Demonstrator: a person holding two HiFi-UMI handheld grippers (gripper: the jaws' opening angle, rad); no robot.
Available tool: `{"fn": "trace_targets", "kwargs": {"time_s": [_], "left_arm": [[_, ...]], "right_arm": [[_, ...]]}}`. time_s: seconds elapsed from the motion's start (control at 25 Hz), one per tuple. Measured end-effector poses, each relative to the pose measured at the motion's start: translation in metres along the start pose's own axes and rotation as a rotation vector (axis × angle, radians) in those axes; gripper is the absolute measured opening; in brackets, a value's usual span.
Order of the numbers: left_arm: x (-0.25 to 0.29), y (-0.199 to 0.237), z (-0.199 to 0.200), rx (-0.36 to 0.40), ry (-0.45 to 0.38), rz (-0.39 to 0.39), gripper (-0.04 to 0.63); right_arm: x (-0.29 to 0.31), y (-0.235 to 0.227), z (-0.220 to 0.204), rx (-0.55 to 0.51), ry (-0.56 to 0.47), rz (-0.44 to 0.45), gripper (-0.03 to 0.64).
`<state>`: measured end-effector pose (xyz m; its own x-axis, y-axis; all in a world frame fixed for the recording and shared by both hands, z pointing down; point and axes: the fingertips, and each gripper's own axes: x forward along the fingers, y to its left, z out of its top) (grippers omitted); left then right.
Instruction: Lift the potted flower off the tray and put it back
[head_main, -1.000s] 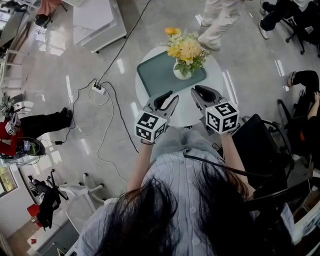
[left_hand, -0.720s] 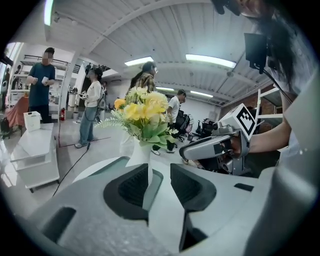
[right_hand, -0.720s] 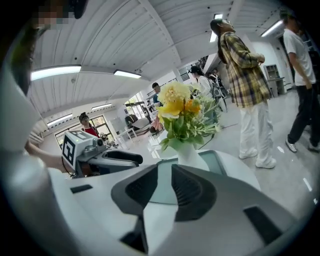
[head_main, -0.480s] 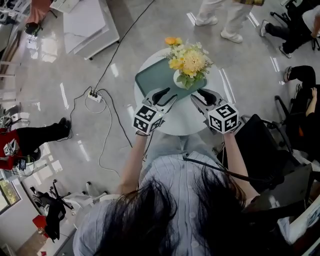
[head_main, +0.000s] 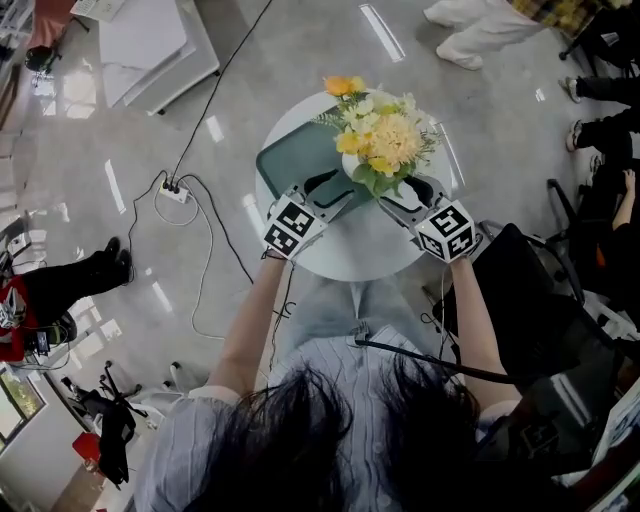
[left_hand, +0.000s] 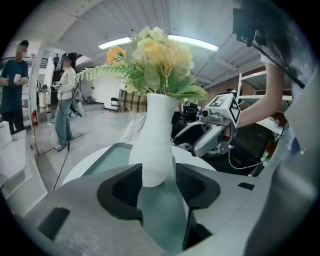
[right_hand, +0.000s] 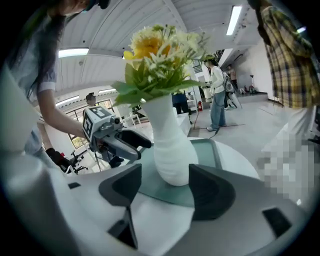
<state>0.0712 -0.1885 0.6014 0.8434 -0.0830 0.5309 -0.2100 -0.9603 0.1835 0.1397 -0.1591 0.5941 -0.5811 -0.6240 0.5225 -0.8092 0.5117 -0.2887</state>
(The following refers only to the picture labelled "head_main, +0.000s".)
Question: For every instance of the person's striped shirt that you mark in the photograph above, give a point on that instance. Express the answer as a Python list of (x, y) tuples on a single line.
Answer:
[(360, 390)]

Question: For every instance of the black bag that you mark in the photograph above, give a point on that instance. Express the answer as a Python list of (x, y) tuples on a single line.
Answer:
[(42, 59)]

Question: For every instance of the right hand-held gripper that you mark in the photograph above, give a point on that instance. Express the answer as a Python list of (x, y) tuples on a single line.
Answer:
[(445, 230)]

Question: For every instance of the black mesh armchair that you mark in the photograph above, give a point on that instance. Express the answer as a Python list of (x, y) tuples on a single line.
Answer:
[(520, 300)]

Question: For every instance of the black wristband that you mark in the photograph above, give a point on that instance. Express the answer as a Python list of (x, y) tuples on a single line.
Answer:
[(272, 255)]

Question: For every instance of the red bin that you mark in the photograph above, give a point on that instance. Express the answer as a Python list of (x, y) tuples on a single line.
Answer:
[(87, 446)]

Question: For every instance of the person's right forearm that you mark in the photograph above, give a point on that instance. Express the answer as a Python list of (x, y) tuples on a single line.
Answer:
[(475, 325)]

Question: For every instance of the white power strip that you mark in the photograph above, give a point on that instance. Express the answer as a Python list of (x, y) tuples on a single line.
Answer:
[(175, 191)]

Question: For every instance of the white office chair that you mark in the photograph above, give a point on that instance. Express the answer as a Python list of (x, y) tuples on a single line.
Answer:
[(177, 372)]

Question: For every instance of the person's light grey trousers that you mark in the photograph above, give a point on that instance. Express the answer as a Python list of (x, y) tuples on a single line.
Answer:
[(330, 310)]

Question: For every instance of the window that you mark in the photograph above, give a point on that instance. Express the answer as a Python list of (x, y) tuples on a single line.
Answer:
[(17, 405)]

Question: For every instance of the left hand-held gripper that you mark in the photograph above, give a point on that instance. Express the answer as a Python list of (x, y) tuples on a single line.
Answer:
[(295, 225)]

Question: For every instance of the black office chair with jacket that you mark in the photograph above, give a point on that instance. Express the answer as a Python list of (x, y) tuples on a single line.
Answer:
[(112, 435)]

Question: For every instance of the round white side table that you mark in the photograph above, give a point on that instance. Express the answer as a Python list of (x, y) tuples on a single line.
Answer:
[(350, 250)]

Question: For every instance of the dark green tray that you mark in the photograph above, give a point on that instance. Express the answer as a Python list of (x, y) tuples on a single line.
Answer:
[(295, 155)]

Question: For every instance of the white vase with yellow flowers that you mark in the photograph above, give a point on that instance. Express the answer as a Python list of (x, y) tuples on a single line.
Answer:
[(395, 140)]

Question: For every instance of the salmon fabric chair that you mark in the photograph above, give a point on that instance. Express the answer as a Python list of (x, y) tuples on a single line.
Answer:
[(47, 25)]

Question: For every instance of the white printed bag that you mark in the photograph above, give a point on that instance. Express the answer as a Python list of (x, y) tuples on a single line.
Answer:
[(622, 425)]

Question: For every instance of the white low cabinet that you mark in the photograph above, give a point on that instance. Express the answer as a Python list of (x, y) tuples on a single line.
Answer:
[(150, 45)]

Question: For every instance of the person's left forearm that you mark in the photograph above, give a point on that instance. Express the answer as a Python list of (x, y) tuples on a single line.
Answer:
[(250, 320)]

